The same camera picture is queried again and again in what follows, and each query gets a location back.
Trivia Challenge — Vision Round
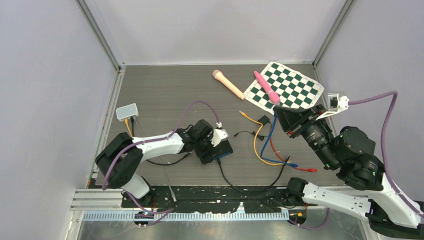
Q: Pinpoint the pink toy microphone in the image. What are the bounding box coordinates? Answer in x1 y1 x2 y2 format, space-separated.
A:
253 71 280 105

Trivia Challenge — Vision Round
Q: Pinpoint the yellow ethernet cable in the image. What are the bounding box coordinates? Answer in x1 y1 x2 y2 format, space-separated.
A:
239 110 292 167

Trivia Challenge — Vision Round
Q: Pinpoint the aluminium front rail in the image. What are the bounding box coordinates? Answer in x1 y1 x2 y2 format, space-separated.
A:
70 189 295 224

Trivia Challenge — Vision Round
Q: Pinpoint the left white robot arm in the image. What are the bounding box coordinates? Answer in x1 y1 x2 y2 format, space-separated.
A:
95 119 229 207

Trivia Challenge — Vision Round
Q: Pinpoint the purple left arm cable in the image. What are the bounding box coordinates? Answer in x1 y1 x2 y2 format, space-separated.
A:
101 100 223 227

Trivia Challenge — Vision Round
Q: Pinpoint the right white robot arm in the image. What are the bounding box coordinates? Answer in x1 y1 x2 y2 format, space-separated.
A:
273 104 424 240

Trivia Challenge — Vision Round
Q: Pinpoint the green white checkerboard mat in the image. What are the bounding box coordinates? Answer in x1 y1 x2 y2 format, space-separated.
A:
243 61 325 114

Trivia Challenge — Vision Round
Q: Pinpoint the black network switch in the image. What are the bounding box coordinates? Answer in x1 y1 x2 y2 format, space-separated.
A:
212 140 233 160

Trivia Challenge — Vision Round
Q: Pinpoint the beige toy microphone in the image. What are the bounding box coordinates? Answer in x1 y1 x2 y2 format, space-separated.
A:
212 69 246 101

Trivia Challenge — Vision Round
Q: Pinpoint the grey thin cable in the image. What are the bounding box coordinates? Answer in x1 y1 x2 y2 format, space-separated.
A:
134 117 177 203

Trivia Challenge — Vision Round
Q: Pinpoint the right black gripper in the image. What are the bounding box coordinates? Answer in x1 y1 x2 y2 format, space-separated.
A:
269 102 336 167

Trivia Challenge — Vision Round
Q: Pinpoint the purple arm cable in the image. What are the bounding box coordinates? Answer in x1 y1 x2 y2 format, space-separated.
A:
101 100 223 227
287 91 424 231

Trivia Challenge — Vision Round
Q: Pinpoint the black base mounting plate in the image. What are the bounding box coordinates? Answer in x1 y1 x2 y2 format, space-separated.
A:
137 185 304 213

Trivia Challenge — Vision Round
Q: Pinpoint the blue ethernet cable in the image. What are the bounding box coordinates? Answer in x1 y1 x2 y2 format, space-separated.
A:
259 112 299 168

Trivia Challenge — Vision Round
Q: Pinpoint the black ethernet cable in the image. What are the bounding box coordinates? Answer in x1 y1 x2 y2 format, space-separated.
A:
215 154 292 195

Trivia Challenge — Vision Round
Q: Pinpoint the white small router box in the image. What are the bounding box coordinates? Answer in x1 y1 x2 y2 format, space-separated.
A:
115 103 139 122

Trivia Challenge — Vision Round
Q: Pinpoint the red ethernet cable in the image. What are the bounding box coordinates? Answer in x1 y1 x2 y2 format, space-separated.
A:
268 132 318 174

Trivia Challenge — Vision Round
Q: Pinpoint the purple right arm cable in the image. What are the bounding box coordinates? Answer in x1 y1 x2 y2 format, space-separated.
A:
287 91 424 231

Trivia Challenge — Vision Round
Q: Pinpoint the black loose cable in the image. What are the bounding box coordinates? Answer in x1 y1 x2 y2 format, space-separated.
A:
130 116 193 167

